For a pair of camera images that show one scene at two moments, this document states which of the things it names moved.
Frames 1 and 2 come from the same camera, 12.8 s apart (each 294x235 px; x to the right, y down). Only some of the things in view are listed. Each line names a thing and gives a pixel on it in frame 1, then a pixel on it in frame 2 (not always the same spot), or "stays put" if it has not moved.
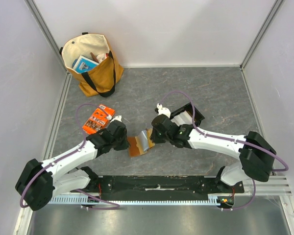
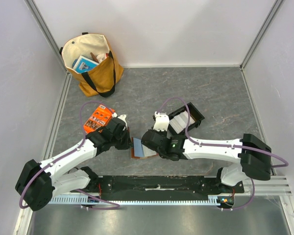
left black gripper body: [119, 144] stays put
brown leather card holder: [135, 148] -> [133, 152]
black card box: [198, 117] stays put
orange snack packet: [98, 120] stays put
